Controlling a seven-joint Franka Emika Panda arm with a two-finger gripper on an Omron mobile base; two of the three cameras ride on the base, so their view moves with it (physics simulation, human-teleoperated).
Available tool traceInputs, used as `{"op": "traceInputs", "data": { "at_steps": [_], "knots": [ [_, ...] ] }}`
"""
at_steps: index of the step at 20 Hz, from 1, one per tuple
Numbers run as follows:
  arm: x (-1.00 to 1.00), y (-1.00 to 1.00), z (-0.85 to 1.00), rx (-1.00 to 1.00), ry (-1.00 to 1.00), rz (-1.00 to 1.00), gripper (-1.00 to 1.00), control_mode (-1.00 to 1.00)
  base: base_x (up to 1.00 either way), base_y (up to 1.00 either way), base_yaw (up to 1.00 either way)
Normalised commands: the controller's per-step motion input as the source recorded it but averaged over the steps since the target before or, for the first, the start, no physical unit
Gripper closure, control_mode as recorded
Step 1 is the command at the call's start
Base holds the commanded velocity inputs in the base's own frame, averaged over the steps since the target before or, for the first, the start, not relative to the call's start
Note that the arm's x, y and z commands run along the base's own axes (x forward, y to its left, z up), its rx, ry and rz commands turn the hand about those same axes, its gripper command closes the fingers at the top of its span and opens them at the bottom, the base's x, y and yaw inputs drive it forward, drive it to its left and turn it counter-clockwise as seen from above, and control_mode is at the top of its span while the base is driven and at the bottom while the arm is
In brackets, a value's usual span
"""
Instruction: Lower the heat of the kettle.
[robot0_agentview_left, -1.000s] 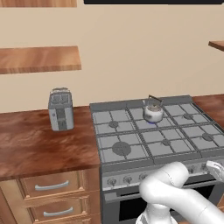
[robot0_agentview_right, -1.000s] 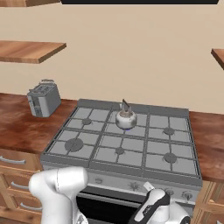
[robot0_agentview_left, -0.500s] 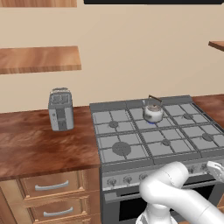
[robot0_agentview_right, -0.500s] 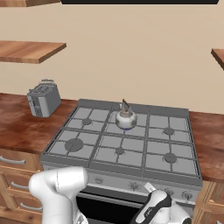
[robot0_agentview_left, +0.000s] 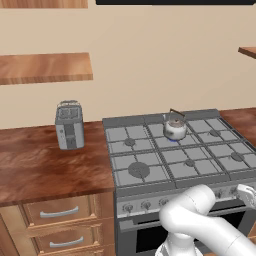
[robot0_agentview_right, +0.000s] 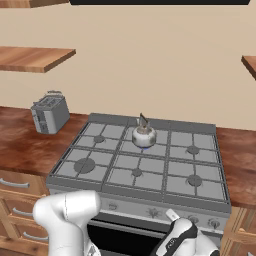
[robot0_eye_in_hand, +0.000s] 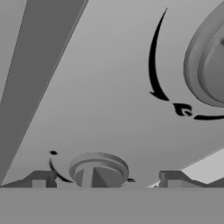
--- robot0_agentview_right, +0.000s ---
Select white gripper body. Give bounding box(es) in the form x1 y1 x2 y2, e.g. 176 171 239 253
165 208 181 222

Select silver kettle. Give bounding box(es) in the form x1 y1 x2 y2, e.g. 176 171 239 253
131 112 158 149

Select black oven door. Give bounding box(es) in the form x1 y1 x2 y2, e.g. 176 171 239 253
86 218 176 256

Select grey stove with oven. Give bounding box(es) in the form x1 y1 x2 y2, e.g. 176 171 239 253
45 112 232 256

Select wooden cupboard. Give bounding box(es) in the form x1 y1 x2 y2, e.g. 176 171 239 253
219 205 256 256

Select wooden drawer front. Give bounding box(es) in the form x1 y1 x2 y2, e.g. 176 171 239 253
0 196 41 231
5 221 51 250
0 169 50 201

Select grey toaster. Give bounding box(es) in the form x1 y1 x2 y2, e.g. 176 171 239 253
30 90 71 135

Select black range hood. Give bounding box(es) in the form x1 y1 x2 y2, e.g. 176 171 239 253
68 0 252 6

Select grey oven door handle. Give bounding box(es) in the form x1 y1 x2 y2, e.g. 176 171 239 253
90 219 172 238

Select silver drawer handle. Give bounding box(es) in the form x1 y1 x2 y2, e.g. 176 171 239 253
22 231 50 243
0 177 31 190
12 207 35 220

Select wooden wall shelf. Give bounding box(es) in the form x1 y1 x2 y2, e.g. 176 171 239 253
0 0 70 9
241 55 256 81
0 45 77 74

